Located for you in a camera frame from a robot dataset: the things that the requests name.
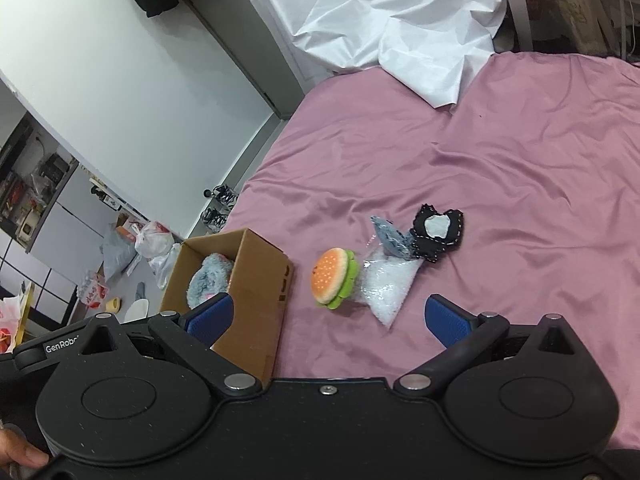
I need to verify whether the brown cardboard box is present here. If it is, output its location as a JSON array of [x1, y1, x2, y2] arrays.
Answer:
[[160, 228, 295, 386]]

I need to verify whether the white cabinet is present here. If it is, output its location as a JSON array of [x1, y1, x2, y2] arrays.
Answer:
[[0, 157, 132, 333]]

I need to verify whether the black stitched cloth piece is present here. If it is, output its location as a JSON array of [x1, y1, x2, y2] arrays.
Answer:
[[409, 203, 465, 264]]

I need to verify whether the white and red plastic bag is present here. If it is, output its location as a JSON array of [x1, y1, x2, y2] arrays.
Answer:
[[135, 220, 176, 260]]

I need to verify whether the grey door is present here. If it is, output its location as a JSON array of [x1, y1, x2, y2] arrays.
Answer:
[[185, 0, 312, 122]]

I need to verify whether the white cover sheet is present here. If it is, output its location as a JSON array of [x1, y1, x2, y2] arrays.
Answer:
[[246, 0, 508, 109]]

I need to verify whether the clear bag of white beads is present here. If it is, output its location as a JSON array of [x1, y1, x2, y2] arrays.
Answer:
[[357, 255, 421, 331]]

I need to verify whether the person's left hand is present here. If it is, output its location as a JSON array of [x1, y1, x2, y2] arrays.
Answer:
[[0, 424, 51, 469]]

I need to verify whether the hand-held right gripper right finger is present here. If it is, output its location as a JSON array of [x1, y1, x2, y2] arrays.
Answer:
[[394, 295, 583, 398]]

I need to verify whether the grey mouse plush toy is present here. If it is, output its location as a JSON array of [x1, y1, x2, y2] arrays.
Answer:
[[186, 252, 235, 309]]

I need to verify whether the burger plush toy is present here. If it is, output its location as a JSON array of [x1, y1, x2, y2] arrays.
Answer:
[[311, 247, 361, 310]]

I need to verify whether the pink bed sheet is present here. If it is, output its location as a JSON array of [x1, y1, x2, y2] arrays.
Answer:
[[220, 52, 640, 466]]

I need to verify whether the grey-blue fabric piece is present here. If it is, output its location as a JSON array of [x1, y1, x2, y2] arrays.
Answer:
[[370, 216, 415, 259]]

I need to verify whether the grey plastic bag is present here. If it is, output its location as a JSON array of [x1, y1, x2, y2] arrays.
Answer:
[[100, 222, 139, 281]]

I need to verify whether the cluttered wall shelf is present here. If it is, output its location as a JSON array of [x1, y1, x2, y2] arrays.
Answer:
[[0, 110, 81, 256]]

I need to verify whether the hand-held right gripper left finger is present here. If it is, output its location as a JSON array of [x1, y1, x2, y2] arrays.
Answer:
[[75, 294, 262, 398]]

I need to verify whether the red and white packet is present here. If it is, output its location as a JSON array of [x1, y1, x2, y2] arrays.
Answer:
[[77, 277, 111, 309]]

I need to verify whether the red printed plastic bag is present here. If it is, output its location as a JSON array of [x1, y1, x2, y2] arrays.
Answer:
[[0, 282, 34, 357]]

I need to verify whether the beige tote bag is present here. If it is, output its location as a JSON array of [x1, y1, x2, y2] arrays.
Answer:
[[550, 0, 617, 54]]

